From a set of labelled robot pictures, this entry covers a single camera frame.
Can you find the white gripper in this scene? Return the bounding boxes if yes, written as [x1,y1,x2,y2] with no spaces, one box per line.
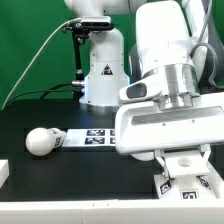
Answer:
[115,64,224,180]

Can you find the white lamp base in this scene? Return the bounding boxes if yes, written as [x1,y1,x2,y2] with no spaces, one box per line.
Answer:
[154,155,224,200]

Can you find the white lamp bulb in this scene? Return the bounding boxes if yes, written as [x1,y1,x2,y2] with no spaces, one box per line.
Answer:
[25,128,67,156]

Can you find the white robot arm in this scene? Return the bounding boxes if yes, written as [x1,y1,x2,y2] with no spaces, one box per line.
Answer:
[115,0,224,178]

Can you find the white lamp shade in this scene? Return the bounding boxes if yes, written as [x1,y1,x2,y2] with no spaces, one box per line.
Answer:
[132,152,154,162]

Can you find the white tag sheet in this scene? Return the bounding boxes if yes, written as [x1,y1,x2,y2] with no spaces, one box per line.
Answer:
[63,129,115,147]

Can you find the white left border block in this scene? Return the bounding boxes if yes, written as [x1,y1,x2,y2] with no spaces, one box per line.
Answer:
[0,160,9,188]

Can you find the white front border rail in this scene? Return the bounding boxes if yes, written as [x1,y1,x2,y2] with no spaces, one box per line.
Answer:
[0,199,224,224]

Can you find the black cable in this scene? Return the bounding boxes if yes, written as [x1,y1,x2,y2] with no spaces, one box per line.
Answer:
[4,82,83,107]

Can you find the black camera on stand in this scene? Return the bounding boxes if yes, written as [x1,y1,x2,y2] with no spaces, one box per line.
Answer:
[62,19,114,101]

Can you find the white cable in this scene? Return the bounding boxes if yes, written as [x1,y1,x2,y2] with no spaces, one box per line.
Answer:
[1,18,81,111]

